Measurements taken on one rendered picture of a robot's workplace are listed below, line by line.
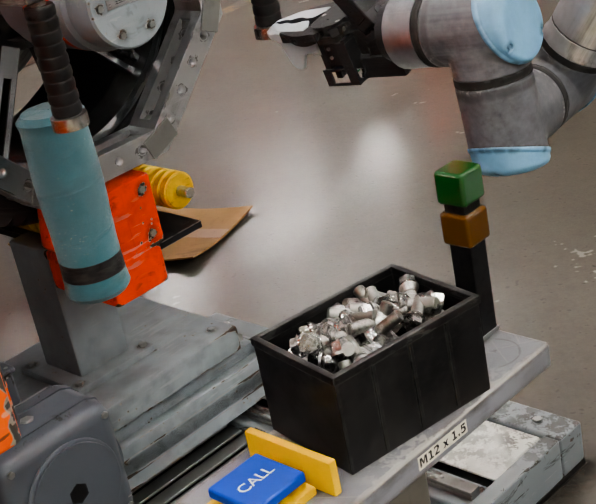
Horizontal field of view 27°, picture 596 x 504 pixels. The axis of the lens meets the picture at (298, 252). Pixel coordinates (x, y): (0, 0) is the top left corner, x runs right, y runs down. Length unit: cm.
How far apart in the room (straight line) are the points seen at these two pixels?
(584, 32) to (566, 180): 152
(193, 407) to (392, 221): 103
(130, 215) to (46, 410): 35
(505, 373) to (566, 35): 40
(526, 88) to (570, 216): 140
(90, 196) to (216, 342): 52
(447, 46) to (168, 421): 84
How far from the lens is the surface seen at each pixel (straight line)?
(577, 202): 288
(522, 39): 140
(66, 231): 164
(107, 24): 160
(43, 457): 157
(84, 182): 161
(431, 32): 142
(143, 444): 197
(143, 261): 185
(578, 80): 153
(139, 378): 201
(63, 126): 148
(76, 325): 200
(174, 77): 186
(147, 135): 184
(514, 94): 142
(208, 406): 205
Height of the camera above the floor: 118
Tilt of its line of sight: 24 degrees down
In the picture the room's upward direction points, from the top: 12 degrees counter-clockwise
